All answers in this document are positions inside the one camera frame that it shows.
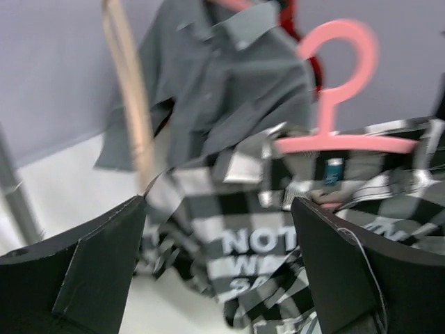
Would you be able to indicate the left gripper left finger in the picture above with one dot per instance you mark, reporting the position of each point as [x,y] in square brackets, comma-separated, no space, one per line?
[77,281]

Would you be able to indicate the metal clothes rack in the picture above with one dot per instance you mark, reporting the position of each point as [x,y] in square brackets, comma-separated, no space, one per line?
[11,190]

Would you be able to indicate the red black plaid shirt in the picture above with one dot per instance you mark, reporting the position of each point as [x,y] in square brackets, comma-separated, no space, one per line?
[306,52]

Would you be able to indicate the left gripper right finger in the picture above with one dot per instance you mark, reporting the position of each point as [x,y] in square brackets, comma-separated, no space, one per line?
[361,282]

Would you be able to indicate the beige hanger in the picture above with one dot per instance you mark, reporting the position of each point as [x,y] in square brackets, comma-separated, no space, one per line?
[136,109]

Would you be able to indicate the grey shirt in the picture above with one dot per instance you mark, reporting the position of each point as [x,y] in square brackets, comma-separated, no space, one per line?
[217,76]

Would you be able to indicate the pink hanger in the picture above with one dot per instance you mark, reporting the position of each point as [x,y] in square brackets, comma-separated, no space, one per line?
[363,40]
[234,5]

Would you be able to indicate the black white checkered shirt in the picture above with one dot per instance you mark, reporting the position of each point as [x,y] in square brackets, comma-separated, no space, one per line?
[223,221]

